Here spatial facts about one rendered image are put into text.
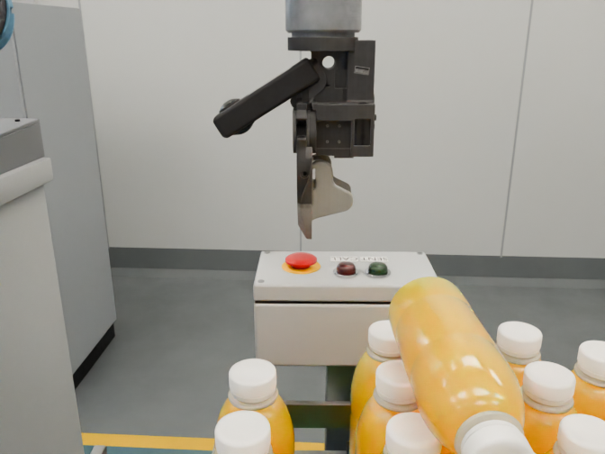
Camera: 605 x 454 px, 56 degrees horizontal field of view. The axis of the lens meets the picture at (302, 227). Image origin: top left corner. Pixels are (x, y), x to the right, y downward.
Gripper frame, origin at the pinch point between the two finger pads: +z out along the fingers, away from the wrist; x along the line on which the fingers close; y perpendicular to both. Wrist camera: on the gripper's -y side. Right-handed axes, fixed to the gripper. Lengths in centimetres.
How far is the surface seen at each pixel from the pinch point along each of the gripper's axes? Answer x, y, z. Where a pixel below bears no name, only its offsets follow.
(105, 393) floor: 131, -80, 115
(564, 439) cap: -27.0, 18.5, 6.2
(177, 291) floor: 225, -73, 114
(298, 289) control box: -5.0, -0.4, 5.3
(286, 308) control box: -5.0, -1.6, 7.5
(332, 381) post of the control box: -2.0, 3.6, 18.6
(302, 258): -0.4, 0.1, 3.5
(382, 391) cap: -20.7, 6.7, 6.9
